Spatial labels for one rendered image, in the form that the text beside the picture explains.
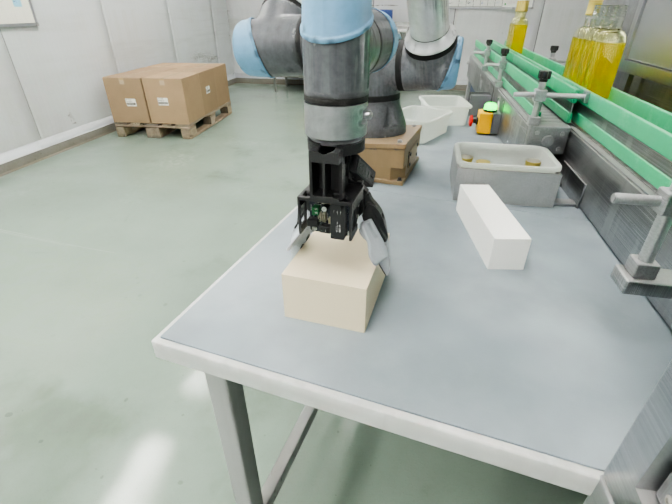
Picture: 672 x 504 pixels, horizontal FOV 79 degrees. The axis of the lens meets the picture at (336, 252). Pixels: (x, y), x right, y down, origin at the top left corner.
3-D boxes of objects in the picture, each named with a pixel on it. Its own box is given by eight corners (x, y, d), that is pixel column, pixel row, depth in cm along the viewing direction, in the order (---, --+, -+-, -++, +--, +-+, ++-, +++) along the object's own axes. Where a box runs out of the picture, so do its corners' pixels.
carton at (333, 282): (284, 316, 59) (281, 274, 56) (320, 260, 73) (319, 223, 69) (364, 333, 56) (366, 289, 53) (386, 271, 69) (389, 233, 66)
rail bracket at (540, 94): (580, 128, 99) (597, 72, 92) (508, 124, 102) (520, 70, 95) (577, 125, 101) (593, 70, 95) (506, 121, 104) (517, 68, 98)
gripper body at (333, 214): (296, 237, 53) (291, 146, 47) (318, 210, 60) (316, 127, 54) (353, 246, 51) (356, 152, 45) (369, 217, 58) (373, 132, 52)
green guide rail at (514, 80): (539, 122, 104) (547, 88, 100) (535, 121, 104) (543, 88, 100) (475, 54, 251) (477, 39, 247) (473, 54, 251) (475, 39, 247)
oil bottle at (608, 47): (600, 123, 105) (632, 29, 94) (577, 122, 106) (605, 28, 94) (593, 118, 109) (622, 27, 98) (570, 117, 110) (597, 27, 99)
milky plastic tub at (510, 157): (554, 206, 91) (565, 169, 87) (451, 198, 95) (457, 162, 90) (537, 178, 106) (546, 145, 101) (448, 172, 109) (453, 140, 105)
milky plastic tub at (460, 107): (423, 130, 154) (426, 106, 149) (415, 116, 173) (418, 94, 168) (470, 130, 153) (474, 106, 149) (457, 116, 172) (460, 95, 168)
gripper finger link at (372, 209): (366, 251, 58) (333, 201, 55) (369, 245, 59) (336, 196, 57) (394, 238, 55) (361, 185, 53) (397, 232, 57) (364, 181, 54)
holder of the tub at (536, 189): (578, 209, 91) (590, 176, 87) (452, 200, 95) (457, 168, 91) (558, 181, 105) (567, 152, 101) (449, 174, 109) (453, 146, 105)
